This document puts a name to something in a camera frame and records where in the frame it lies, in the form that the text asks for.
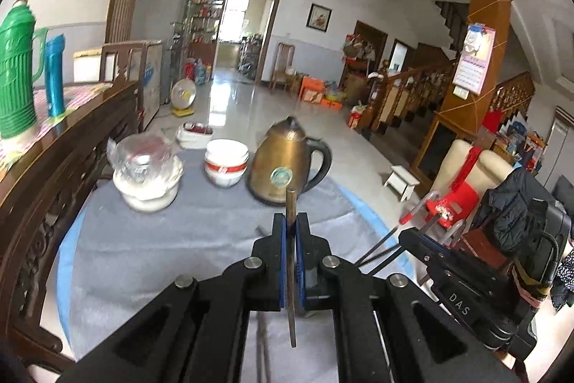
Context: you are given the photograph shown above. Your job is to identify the blue table cover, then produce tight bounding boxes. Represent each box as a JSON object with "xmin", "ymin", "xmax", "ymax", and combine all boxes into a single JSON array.
[{"xmin": 56, "ymin": 181, "xmax": 420, "ymax": 348}]

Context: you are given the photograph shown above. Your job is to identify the black cable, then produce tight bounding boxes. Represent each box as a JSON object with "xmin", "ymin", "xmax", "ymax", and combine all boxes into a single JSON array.
[{"xmin": 533, "ymin": 230, "xmax": 562, "ymax": 278}]

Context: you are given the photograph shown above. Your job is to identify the shelf of bottles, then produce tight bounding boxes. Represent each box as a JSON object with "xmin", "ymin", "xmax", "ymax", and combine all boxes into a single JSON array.
[{"xmin": 188, "ymin": 0, "xmax": 225, "ymax": 61}]

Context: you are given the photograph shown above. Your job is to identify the cream chair with red tassel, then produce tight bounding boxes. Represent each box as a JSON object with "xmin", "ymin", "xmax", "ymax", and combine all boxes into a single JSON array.
[{"xmin": 437, "ymin": 139, "xmax": 516, "ymax": 204}]

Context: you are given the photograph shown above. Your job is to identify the long dark metal chopstick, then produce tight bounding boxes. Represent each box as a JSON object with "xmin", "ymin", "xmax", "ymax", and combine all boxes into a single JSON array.
[
  {"xmin": 356, "ymin": 225, "xmax": 401, "ymax": 266},
  {"xmin": 363, "ymin": 247, "xmax": 402, "ymax": 272},
  {"xmin": 286, "ymin": 188, "xmax": 299, "ymax": 349}
]

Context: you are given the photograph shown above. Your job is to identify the pile of dark chopsticks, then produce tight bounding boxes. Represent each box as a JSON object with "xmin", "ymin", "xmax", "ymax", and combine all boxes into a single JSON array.
[{"xmin": 255, "ymin": 225, "xmax": 272, "ymax": 383}]

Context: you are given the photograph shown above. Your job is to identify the white chest freezer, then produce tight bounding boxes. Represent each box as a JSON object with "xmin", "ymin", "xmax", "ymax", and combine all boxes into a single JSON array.
[{"xmin": 73, "ymin": 46, "xmax": 106, "ymax": 84}]

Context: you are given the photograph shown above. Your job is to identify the pink wall calendar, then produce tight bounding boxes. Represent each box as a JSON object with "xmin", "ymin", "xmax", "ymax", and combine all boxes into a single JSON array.
[{"xmin": 452, "ymin": 23, "xmax": 496, "ymax": 94}]

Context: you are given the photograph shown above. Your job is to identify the green thermos flask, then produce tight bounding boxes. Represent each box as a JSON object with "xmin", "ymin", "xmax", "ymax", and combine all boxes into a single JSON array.
[{"xmin": 0, "ymin": 0, "xmax": 49, "ymax": 140}]

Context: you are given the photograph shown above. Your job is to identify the white red container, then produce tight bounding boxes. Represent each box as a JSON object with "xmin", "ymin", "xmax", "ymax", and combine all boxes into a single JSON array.
[{"xmin": 176, "ymin": 122, "xmax": 215, "ymax": 149}]

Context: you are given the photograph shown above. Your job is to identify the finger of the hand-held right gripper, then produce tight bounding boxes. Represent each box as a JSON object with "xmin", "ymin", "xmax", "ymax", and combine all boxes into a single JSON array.
[{"xmin": 398, "ymin": 228, "xmax": 456, "ymax": 265}]

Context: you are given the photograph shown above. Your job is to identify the dark wooden sideboard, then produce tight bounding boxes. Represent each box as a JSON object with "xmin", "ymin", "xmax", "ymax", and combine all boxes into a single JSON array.
[{"xmin": 0, "ymin": 80, "xmax": 142, "ymax": 375}]

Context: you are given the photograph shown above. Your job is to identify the brass electric kettle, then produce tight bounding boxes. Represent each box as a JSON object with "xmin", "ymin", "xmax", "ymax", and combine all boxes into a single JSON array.
[{"xmin": 248, "ymin": 117, "xmax": 333, "ymax": 206}]

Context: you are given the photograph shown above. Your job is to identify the tall wooden chair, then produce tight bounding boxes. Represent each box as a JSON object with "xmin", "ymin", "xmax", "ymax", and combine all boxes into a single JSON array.
[{"xmin": 270, "ymin": 43, "xmax": 297, "ymax": 90}]

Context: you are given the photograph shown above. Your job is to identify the grey tablecloth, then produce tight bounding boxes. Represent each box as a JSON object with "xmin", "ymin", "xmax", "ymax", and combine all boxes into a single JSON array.
[{"xmin": 58, "ymin": 147, "xmax": 413, "ymax": 383}]

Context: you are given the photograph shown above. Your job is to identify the framed wall picture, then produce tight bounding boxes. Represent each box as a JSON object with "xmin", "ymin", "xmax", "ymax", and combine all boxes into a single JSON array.
[{"xmin": 306, "ymin": 3, "xmax": 333, "ymax": 29}]

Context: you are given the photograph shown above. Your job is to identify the blue thermos bottle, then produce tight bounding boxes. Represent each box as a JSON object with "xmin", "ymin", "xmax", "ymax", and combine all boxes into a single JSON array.
[{"xmin": 44, "ymin": 34, "xmax": 67, "ymax": 117}]

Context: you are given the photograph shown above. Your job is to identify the red plastic chair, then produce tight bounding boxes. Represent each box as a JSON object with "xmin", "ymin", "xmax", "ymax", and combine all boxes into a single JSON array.
[{"xmin": 397, "ymin": 181, "xmax": 480, "ymax": 247}]

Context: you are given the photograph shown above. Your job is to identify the wooden stair railing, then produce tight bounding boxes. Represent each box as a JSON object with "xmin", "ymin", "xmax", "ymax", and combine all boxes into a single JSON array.
[{"xmin": 368, "ymin": 60, "xmax": 456, "ymax": 137}]

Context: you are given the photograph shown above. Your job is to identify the small white stool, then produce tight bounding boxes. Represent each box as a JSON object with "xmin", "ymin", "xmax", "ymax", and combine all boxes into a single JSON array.
[{"xmin": 384, "ymin": 165, "xmax": 420, "ymax": 202}]

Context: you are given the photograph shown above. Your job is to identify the white plastic basin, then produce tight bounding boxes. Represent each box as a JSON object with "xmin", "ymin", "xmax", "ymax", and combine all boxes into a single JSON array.
[{"xmin": 112, "ymin": 156, "xmax": 184, "ymax": 213}]

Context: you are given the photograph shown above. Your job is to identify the orange boxes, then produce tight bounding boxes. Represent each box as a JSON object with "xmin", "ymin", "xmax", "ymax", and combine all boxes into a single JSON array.
[{"xmin": 300, "ymin": 75, "xmax": 326, "ymax": 103}]

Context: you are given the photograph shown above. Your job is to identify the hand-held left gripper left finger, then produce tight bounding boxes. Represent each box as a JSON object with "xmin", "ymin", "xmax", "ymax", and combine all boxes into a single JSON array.
[{"xmin": 56, "ymin": 212, "xmax": 288, "ymax": 383}]

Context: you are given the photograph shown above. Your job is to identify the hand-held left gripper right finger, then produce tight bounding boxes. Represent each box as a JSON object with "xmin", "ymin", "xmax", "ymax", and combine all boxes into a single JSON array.
[{"xmin": 295, "ymin": 211, "xmax": 523, "ymax": 383}]

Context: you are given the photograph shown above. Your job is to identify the grey refrigerator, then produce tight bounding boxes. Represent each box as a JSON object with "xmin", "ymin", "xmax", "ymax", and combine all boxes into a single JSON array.
[{"xmin": 132, "ymin": 0, "xmax": 193, "ymax": 106}]

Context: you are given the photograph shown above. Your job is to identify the dark crumpled cloth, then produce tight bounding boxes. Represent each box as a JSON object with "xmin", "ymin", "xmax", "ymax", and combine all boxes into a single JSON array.
[{"xmin": 480, "ymin": 168, "xmax": 532, "ymax": 258}]

